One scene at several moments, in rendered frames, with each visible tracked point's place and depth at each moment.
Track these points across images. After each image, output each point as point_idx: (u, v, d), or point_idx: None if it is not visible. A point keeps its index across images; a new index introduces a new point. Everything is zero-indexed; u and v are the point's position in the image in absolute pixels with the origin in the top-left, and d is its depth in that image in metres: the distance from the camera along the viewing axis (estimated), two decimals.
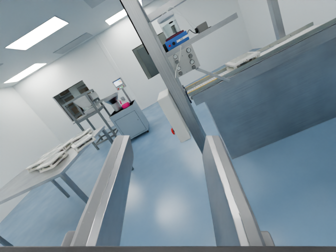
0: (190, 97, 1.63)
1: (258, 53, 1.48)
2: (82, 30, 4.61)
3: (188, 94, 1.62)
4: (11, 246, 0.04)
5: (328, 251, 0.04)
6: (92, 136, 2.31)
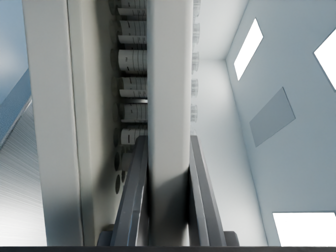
0: None
1: None
2: None
3: None
4: (11, 246, 0.04)
5: (328, 251, 0.04)
6: (3, 205, 0.19)
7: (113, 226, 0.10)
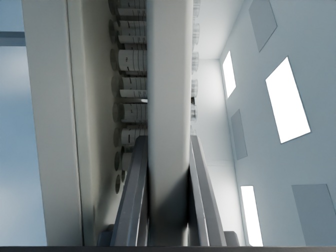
0: None
1: None
2: (254, 153, 3.51)
3: None
4: (11, 246, 0.04)
5: (328, 251, 0.04)
6: None
7: (113, 226, 0.10)
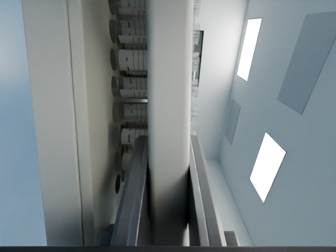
0: None
1: None
2: None
3: None
4: (11, 246, 0.04)
5: (328, 251, 0.04)
6: None
7: (113, 226, 0.10)
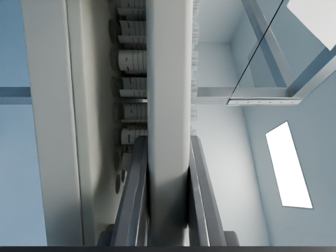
0: None
1: None
2: None
3: None
4: (11, 246, 0.04)
5: (328, 251, 0.04)
6: None
7: (113, 226, 0.10)
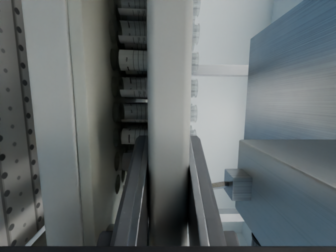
0: None
1: None
2: None
3: None
4: (11, 246, 0.04)
5: (328, 251, 0.04)
6: None
7: (113, 226, 0.10)
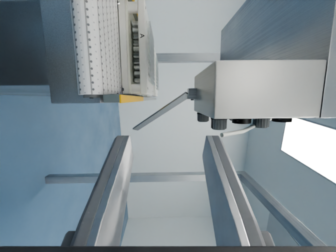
0: (85, 94, 0.33)
1: None
2: None
3: (114, 94, 0.32)
4: (11, 246, 0.04)
5: (328, 251, 0.04)
6: None
7: (132, 83, 0.49)
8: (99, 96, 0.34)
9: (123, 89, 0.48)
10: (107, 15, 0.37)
